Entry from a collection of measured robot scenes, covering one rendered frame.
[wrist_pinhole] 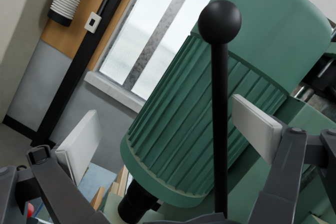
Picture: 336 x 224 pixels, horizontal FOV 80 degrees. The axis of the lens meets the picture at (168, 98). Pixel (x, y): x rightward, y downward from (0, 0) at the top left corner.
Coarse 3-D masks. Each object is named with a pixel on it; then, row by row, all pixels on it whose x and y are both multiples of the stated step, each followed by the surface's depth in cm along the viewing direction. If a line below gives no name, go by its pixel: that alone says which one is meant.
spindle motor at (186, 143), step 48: (240, 0) 24; (288, 0) 22; (192, 48) 27; (240, 48) 23; (288, 48) 23; (192, 96) 26; (144, 144) 29; (192, 144) 27; (240, 144) 28; (192, 192) 29
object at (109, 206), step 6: (108, 192) 42; (108, 198) 40; (114, 198) 41; (120, 198) 42; (102, 204) 40; (108, 204) 39; (114, 204) 40; (96, 210) 42; (102, 210) 37; (108, 210) 38; (114, 210) 38; (150, 210) 44; (108, 216) 37; (114, 216) 37; (144, 216) 41; (150, 216) 42; (156, 216) 43; (162, 216) 44; (114, 222) 36; (120, 222) 37; (138, 222) 39
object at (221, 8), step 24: (216, 0) 15; (216, 24) 15; (240, 24) 16; (216, 48) 16; (216, 72) 17; (216, 96) 18; (216, 120) 19; (216, 144) 19; (216, 168) 20; (216, 192) 21
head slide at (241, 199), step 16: (288, 96) 30; (304, 96) 34; (288, 112) 29; (304, 112) 27; (320, 112) 28; (304, 128) 28; (320, 128) 28; (240, 160) 32; (256, 160) 30; (240, 176) 31; (256, 176) 30; (240, 192) 31; (256, 192) 31; (160, 208) 48; (176, 208) 42; (192, 208) 37; (208, 208) 33; (240, 208) 32
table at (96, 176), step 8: (88, 168) 67; (96, 168) 69; (104, 168) 72; (88, 176) 64; (96, 176) 66; (104, 176) 68; (112, 176) 70; (80, 184) 60; (88, 184) 62; (96, 184) 64; (104, 184) 65; (88, 192) 59; (104, 192) 63; (88, 200) 57
